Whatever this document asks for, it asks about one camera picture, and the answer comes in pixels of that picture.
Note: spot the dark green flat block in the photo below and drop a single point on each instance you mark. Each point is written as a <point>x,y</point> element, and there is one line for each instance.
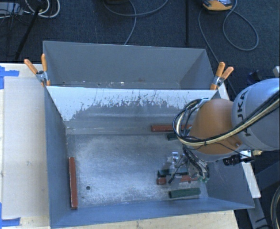
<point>162,173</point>
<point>172,136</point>
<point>184,193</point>

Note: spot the black cylinder on white bracket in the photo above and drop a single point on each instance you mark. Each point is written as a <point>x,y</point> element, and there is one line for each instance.
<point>232,160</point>

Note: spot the grey metal bin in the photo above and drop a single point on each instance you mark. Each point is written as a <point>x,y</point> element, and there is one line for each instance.
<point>121,166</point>

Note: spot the red-brown flat block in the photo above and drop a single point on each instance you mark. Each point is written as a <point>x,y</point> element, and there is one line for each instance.
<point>73,182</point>
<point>161,128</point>
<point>161,181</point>

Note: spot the pale wood flat board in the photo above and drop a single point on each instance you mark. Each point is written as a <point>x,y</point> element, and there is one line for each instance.
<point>23,151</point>

